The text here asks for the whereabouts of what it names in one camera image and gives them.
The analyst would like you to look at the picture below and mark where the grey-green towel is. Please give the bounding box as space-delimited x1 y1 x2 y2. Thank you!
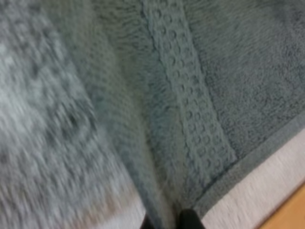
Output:
0 0 305 229

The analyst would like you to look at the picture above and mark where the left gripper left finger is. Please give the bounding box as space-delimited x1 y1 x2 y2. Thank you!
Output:
140 211 158 229

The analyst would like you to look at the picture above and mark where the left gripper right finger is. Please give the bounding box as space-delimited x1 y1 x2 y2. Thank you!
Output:
178 208 204 229

